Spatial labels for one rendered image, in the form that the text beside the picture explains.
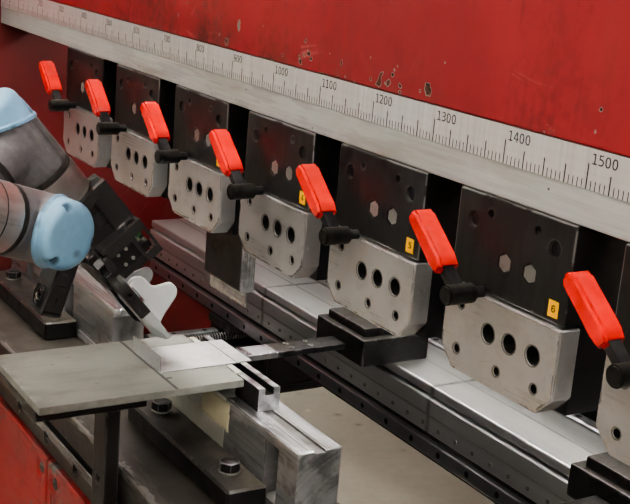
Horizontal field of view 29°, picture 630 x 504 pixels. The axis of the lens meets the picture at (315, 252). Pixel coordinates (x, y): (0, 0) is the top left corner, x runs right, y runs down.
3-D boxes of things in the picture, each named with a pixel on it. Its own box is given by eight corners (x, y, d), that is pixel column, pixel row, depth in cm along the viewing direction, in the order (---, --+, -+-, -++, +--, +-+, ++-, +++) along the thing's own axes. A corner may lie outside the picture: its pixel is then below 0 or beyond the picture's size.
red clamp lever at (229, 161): (208, 125, 139) (234, 193, 134) (239, 125, 141) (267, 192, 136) (203, 135, 140) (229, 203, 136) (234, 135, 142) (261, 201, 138)
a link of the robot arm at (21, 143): (-62, 132, 134) (-13, 82, 138) (0, 203, 140) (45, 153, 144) (-26, 130, 129) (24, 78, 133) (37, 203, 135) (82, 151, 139)
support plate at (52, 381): (-9, 363, 152) (-9, 355, 151) (182, 340, 165) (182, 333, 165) (39, 416, 137) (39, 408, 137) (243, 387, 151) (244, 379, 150)
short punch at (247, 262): (203, 286, 160) (207, 216, 158) (216, 284, 161) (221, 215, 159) (238, 308, 152) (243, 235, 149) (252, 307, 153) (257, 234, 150)
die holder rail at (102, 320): (11, 277, 225) (11, 228, 223) (42, 275, 229) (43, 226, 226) (112, 368, 185) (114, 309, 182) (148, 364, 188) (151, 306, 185)
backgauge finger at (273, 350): (220, 351, 164) (223, 316, 163) (378, 331, 177) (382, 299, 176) (263, 381, 154) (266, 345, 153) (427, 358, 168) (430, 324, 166)
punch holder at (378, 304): (324, 297, 127) (337, 142, 123) (390, 290, 132) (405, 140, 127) (407, 342, 115) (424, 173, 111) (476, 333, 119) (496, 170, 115)
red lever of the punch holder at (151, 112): (139, 98, 155) (160, 158, 151) (168, 98, 157) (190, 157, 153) (135, 107, 156) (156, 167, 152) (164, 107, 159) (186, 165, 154)
